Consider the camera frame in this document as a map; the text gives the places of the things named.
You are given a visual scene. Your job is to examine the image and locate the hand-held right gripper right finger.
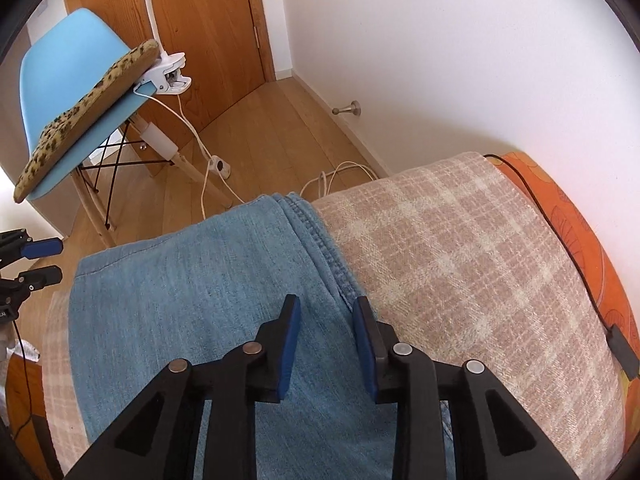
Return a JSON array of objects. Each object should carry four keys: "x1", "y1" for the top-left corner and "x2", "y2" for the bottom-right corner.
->
[{"x1": 352, "y1": 296, "x2": 581, "y2": 480}]

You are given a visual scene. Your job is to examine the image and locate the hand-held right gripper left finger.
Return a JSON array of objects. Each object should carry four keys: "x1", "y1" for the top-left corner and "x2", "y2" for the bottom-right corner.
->
[{"x1": 64, "y1": 294, "x2": 302, "y2": 480}]

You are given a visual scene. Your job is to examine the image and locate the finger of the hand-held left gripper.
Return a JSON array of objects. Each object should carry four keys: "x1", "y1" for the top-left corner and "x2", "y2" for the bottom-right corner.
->
[
  {"x1": 0, "y1": 229, "x2": 64, "y2": 266},
  {"x1": 0, "y1": 266, "x2": 64, "y2": 307}
]

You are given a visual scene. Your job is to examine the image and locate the blue denim pants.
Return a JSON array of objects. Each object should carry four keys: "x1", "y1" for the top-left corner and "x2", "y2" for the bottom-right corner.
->
[{"x1": 67, "y1": 191, "x2": 456, "y2": 480}]

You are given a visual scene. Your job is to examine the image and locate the leopard print cushion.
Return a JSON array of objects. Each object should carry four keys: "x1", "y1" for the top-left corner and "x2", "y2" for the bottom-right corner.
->
[{"x1": 12, "y1": 40, "x2": 161, "y2": 204}]

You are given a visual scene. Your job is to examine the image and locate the beige plaid blanket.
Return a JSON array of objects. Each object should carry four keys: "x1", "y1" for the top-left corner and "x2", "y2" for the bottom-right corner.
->
[{"x1": 41, "y1": 151, "x2": 626, "y2": 480}]

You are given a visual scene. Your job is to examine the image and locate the blue chair with wooden legs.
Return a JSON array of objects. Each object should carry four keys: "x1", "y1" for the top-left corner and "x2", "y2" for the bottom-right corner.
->
[{"x1": 20, "y1": 9, "x2": 236, "y2": 248}]

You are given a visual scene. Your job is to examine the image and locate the white clamp gooseneck holder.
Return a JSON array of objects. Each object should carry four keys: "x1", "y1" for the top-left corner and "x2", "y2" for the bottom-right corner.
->
[{"x1": 134, "y1": 0, "x2": 193, "y2": 97}]

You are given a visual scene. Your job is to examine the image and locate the orange leaf-print sheet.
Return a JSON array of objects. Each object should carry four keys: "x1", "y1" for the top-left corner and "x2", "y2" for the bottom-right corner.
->
[{"x1": 487, "y1": 151, "x2": 640, "y2": 461}]

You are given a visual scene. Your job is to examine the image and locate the wooden door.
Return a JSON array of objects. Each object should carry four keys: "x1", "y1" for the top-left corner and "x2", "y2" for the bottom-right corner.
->
[{"x1": 117, "y1": 0, "x2": 277, "y2": 136}]

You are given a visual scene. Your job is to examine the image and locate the thin black cable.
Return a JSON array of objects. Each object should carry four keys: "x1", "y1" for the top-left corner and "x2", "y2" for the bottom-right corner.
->
[
  {"x1": 482, "y1": 154, "x2": 613, "y2": 333},
  {"x1": 10, "y1": 320, "x2": 33, "y2": 436}
]

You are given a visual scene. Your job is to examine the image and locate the coiled white cable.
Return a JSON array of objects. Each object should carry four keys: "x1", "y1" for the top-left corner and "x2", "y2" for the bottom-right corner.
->
[{"x1": 300, "y1": 161, "x2": 381, "y2": 198}]

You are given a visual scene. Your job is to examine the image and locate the white cable with switch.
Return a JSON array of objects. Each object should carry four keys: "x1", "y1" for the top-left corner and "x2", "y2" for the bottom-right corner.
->
[{"x1": 134, "y1": 85, "x2": 248, "y2": 221}]

